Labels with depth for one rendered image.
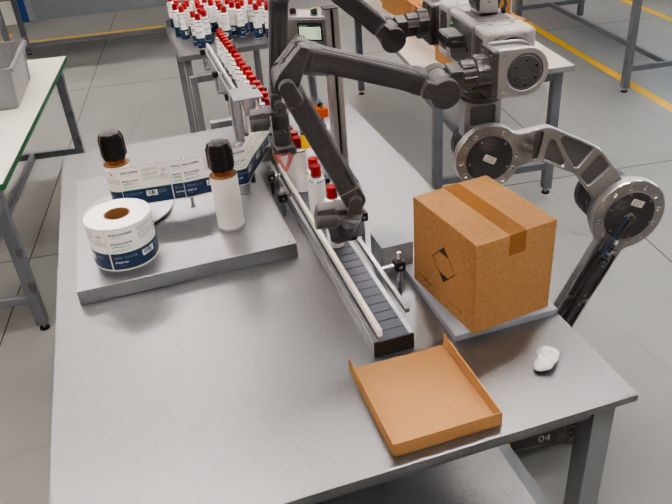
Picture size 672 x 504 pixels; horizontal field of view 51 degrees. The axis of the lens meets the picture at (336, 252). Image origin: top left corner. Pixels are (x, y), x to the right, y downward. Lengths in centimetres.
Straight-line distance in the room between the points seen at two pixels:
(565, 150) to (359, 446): 109
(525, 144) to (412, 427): 92
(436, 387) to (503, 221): 44
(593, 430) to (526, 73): 88
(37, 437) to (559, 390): 209
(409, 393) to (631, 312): 191
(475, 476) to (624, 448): 69
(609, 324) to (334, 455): 201
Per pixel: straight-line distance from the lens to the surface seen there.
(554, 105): 414
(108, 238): 219
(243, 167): 250
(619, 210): 236
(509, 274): 182
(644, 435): 290
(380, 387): 174
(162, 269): 220
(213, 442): 168
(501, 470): 239
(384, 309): 190
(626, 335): 333
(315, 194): 223
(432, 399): 171
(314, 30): 232
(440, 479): 235
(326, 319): 196
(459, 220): 181
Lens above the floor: 202
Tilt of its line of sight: 32 degrees down
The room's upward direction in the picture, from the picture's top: 5 degrees counter-clockwise
